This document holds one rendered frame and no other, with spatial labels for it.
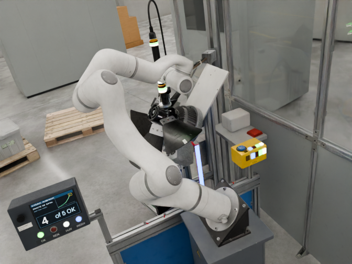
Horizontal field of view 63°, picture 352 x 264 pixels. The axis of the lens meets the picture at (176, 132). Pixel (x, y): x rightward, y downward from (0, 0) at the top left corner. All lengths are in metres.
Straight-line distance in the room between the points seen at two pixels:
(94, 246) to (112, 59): 1.94
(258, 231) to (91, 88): 0.89
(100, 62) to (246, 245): 0.91
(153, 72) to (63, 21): 5.94
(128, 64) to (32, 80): 5.96
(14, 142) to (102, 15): 4.05
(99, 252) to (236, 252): 1.63
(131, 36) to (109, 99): 8.99
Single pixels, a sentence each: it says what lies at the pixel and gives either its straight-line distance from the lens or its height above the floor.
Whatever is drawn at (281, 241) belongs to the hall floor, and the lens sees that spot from 2.52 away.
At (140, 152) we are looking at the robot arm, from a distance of 0.99.
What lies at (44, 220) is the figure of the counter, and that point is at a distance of 1.29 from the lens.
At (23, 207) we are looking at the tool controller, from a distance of 1.28.
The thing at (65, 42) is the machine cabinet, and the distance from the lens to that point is 7.11.
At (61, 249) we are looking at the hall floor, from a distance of 2.87.
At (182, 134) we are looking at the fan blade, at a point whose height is 1.18.
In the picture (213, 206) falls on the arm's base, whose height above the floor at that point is 1.11.
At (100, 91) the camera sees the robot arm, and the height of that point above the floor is 1.64.
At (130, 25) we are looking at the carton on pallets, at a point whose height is 0.64.
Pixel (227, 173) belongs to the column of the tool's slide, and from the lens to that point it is 2.66.
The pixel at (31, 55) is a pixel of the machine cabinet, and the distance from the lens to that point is 6.97.
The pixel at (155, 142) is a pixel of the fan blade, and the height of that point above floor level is 1.06.
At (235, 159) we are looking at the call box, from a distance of 1.58.
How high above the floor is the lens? 1.93
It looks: 29 degrees down
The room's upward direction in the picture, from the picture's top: 10 degrees counter-clockwise
